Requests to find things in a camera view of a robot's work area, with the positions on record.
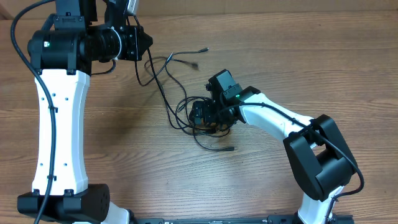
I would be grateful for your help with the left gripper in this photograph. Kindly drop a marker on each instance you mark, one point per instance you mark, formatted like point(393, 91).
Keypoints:
point(135, 50)

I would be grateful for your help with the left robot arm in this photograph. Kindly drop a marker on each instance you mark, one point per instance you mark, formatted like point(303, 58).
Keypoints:
point(60, 55)

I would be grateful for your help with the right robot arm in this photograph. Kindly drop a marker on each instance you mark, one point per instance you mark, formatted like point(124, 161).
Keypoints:
point(320, 159)

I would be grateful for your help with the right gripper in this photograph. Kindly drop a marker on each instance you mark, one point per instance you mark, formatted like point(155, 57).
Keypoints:
point(208, 107)

